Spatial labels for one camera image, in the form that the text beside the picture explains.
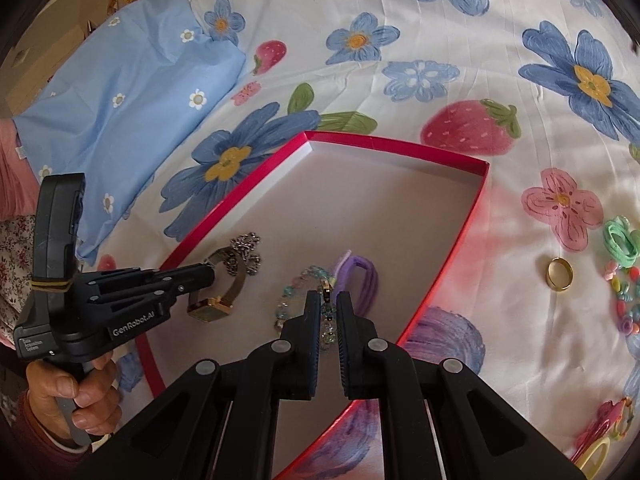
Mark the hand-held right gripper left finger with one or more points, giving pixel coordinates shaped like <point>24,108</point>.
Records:
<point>314,345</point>

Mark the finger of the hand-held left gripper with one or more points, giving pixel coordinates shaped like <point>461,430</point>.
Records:
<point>150,300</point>
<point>190,274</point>

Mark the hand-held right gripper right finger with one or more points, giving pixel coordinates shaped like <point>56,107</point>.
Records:
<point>344,350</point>

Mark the gold square wristwatch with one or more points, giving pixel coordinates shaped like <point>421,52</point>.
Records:
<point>210,310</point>

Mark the red cardboard box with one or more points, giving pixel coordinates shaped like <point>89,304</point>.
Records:
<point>375,210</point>

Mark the person's left forearm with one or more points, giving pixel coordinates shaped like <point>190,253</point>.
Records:
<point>30,455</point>

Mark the person's left hand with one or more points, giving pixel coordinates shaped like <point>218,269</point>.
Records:
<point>52,390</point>

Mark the small floral print clothing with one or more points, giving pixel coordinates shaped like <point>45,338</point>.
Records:
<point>15,260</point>

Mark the pink cloth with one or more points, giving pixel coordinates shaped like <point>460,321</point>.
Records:
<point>15,185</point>

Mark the blue daisy pillow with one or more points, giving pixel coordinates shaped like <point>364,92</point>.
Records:
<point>125,110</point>

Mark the pink yellow hair clip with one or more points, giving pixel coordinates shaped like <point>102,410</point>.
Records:
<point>607,417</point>

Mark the floral strawberry bedsheet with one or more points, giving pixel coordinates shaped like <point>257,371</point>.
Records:
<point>350,10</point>

